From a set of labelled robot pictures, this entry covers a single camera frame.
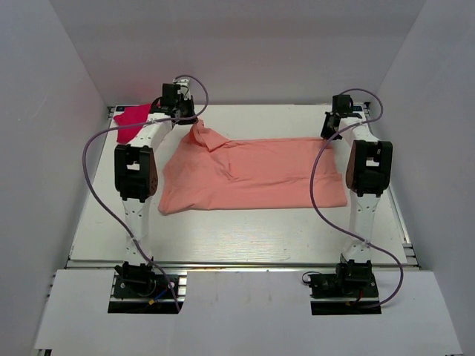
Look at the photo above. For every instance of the salmon pink t shirt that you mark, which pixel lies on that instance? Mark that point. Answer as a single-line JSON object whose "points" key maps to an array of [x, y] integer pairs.
{"points": [[211, 172]]}

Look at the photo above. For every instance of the folded magenta t shirt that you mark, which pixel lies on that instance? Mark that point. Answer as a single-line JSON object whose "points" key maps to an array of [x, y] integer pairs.
{"points": [[130, 120]]}

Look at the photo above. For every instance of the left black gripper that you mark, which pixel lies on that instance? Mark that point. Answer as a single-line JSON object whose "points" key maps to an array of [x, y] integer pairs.
{"points": [[192, 118]]}

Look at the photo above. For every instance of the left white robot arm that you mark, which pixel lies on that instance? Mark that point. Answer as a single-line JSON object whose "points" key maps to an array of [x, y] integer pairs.
{"points": [[135, 171]]}

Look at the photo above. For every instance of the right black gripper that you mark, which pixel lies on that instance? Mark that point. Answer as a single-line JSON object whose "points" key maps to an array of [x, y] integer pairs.
{"points": [[326, 133]]}

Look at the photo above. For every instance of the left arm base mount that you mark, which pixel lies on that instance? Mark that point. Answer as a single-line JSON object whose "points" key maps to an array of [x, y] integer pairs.
{"points": [[154, 297]]}

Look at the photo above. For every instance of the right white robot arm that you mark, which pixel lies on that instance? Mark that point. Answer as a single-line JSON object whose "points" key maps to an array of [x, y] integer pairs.
{"points": [[367, 175]]}

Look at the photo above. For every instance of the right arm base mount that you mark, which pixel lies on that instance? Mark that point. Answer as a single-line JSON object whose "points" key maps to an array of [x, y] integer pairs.
{"points": [[350, 290]]}

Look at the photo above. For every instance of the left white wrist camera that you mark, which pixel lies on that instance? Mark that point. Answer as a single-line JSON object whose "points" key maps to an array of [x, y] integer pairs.
{"points": [[184, 84]]}

